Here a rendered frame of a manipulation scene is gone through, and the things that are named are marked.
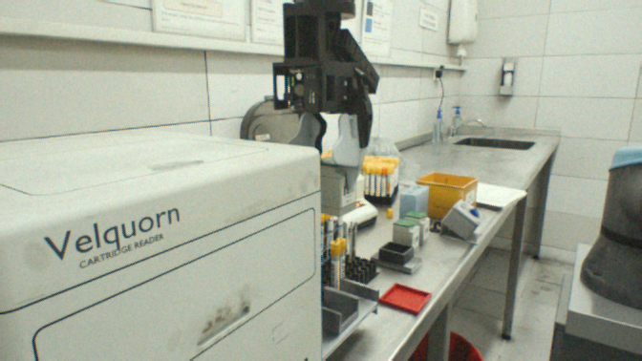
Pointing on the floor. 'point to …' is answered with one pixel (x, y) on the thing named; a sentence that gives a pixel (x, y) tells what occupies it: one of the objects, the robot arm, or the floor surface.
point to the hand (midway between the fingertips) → (333, 175)
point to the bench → (437, 312)
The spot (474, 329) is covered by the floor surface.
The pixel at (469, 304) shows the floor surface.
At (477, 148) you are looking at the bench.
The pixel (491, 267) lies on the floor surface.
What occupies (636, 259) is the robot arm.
